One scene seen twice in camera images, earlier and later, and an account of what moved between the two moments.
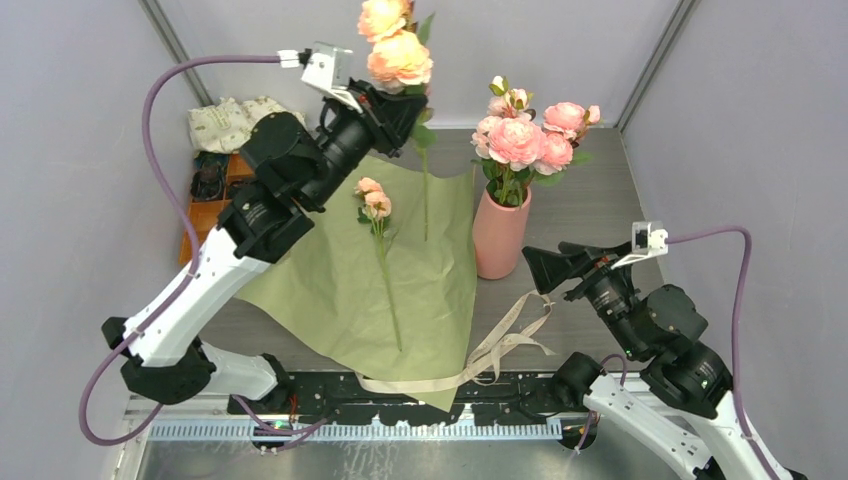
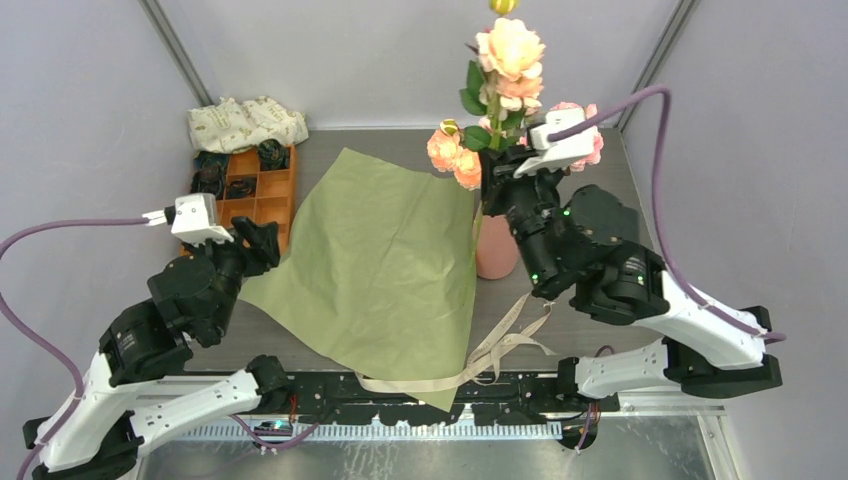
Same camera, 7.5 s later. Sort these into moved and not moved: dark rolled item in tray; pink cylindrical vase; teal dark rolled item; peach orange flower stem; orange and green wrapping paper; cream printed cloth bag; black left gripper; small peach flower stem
Moved: peach orange flower stem; black left gripper; small peach flower stem
Not moved: orange and green wrapping paper; cream printed cloth bag; dark rolled item in tray; pink cylindrical vase; teal dark rolled item
